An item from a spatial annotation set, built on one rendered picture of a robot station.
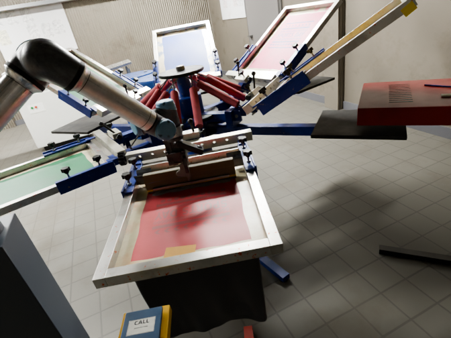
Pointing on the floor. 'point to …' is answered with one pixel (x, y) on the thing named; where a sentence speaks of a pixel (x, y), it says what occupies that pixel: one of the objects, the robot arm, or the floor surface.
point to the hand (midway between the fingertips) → (190, 176)
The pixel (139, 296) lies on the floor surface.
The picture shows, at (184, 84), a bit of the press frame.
